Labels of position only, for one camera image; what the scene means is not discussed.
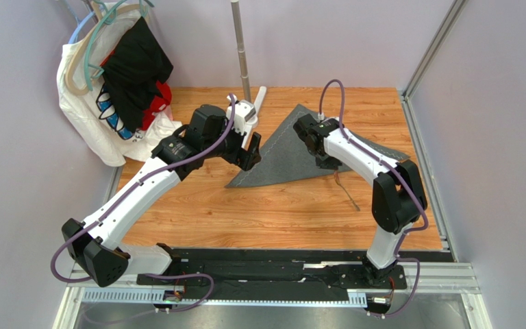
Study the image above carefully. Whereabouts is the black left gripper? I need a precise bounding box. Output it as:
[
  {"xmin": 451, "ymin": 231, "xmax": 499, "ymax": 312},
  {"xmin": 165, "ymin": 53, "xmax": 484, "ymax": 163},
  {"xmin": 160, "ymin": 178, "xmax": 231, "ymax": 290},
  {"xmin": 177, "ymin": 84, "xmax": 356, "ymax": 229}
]
[{"xmin": 203, "ymin": 116, "xmax": 262, "ymax": 171}]

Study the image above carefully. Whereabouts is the iridescent metal spoon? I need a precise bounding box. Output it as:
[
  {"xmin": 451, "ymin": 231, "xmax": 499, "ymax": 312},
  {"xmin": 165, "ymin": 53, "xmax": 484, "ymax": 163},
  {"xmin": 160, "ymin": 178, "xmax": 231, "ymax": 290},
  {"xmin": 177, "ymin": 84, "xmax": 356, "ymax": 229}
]
[{"xmin": 334, "ymin": 170, "xmax": 360, "ymax": 212}]

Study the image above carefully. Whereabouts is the grey cloth napkin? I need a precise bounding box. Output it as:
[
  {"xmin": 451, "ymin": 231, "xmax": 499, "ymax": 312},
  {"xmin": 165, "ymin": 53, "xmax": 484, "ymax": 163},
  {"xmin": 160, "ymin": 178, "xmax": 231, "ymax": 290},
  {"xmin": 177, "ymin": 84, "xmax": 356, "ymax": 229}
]
[{"xmin": 225, "ymin": 103, "xmax": 411, "ymax": 189}]

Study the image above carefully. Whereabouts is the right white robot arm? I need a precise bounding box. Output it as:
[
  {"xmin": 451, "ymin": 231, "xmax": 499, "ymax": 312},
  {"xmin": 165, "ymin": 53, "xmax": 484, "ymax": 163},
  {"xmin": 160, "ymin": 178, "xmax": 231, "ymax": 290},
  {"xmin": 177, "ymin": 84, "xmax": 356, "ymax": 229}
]
[{"xmin": 293, "ymin": 114, "xmax": 427, "ymax": 287}]

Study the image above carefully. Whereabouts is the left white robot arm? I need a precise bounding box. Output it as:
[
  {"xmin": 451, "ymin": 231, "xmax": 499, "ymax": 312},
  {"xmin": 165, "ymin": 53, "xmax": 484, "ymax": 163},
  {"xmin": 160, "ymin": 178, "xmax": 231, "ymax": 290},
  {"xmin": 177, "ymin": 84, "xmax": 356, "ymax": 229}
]
[{"xmin": 62, "ymin": 100, "xmax": 261, "ymax": 287}]

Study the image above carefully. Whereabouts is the white stand base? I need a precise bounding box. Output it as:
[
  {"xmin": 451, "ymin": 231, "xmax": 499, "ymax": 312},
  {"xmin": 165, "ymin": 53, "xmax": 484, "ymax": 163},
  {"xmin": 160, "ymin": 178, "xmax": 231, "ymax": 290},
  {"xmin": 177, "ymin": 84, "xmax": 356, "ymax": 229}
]
[{"xmin": 242, "ymin": 86, "xmax": 267, "ymax": 149}]

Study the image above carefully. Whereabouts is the red garment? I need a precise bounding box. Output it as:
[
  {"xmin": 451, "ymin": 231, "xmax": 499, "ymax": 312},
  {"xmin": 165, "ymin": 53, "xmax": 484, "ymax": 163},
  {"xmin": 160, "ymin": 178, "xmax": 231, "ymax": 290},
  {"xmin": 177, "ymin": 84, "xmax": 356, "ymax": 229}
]
[{"xmin": 100, "ymin": 50, "xmax": 173, "ymax": 132}]

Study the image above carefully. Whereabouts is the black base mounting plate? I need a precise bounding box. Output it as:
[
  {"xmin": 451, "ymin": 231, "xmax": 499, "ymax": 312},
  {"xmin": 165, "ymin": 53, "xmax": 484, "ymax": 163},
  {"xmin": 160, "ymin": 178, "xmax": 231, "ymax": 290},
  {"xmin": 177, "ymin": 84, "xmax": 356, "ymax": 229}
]
[{"xmin": 136, "ymin": 248, "xmax": 408, "ymax": 302}]

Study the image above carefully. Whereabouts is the black garment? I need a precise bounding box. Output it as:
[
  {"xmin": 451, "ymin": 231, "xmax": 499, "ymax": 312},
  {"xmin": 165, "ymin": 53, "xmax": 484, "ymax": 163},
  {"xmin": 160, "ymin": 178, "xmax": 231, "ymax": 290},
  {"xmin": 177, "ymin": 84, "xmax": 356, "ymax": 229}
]
[{"xmin": 101, "ymin": 16, "xmax": 175, "ymax": 134}]

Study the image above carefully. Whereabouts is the silver metal stand pole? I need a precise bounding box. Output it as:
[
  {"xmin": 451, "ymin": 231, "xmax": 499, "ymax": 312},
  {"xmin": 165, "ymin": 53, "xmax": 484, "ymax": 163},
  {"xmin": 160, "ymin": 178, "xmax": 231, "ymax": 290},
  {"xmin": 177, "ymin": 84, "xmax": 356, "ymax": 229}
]
[{"xmin": 230, "ymin": 0, "xmax": 251, "ymax": 102}]

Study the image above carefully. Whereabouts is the white T-shirt with print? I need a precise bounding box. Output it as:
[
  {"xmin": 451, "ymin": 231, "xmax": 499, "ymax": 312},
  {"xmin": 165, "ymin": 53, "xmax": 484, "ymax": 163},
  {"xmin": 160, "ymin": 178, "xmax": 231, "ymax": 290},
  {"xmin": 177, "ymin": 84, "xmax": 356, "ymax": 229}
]
[{"xmin": 56, "ymin": 17, "xmax": 181, "ymax": 167}]

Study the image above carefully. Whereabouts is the beige clothes hanger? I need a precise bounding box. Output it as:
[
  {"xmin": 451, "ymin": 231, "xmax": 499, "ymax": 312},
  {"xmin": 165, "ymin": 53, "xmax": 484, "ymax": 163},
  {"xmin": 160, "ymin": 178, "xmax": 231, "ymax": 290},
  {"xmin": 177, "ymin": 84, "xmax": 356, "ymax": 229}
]
[{"xmin": 64, "ymin": 1, "xmax": 155, "ymax": 96}]

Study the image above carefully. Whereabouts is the teal clothes hanger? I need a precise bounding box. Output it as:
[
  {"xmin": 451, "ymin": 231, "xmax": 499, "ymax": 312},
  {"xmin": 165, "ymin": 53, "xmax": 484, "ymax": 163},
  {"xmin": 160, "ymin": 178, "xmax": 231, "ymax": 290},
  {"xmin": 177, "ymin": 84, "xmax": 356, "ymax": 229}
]
[{"xmin": 82, "ymin": 1, "xmax": 155, "ymax": 93}]

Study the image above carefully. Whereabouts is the blue clothes hanger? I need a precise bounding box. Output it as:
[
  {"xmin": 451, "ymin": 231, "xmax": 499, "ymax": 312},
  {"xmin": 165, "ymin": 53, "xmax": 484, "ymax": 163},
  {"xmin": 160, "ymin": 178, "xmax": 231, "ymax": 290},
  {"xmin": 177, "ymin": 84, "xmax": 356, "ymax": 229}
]
[{"xmin": 67, "ymin": 8, "xmax": 96, "ymax": 45}]

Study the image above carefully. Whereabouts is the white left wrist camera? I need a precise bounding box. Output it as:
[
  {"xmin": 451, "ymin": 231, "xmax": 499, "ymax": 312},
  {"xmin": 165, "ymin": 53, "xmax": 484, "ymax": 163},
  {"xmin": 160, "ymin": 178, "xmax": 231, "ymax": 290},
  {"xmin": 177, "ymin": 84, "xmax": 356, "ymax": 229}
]
[{"xmin": 227, "ymin": 100, "xmax": 258, "ymax": 136}]

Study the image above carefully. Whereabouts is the aluminium corner post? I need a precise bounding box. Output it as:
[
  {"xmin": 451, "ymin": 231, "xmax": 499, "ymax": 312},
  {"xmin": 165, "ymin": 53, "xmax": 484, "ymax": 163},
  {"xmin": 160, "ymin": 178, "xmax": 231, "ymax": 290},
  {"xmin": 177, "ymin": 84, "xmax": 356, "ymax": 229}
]
[{"xmin": 402, "ymin": 0, "xmax": 468, "ymax": 99}]

